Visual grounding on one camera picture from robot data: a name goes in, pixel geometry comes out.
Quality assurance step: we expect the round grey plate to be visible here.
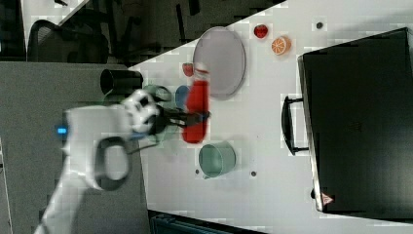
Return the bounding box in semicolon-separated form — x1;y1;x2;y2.
193;26;246;100

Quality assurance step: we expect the black office chair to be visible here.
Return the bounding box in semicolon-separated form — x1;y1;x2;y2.
26;19;109;64

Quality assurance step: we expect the teal plastic crate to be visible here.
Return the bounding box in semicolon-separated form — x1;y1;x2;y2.
148;210;267;234

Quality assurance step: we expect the orange slice toy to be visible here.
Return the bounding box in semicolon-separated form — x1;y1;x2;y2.
272;36;291;56

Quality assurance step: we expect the black toaster oven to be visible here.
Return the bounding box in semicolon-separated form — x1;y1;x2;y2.
297;27;413;223

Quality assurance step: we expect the green perforated colander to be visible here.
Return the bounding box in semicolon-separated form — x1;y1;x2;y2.
103;85;177;145

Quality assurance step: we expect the red toy strawberry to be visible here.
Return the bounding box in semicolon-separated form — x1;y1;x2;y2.
182;62;194;77
253;24;268;39

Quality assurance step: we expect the red plush ketchup bottle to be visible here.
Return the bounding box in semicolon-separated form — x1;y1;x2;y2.
182;62;210;143

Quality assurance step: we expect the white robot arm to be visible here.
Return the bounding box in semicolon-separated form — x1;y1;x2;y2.
33;87;210;234

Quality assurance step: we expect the green cup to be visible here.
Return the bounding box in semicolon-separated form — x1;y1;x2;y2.
199;141;237;179

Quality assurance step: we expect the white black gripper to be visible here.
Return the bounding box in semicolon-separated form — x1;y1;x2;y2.
122;88;209;136

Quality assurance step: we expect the blue bowl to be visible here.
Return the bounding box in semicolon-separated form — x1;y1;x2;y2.
175;86;189;109

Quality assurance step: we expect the black cylinder container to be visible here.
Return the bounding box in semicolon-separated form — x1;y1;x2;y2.
100;69;143;95

